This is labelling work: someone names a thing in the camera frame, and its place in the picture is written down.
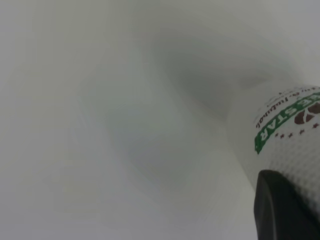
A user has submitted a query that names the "white paper coffee cup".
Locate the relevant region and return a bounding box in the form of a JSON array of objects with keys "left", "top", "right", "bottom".
[{"left": 223, "top": 82, "right": 320, "bottom": 221}]

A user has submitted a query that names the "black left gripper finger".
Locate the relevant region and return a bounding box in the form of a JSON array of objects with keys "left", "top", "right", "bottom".
[{"left": 253, "top": 169, "right": 320, "bottom": 240}]

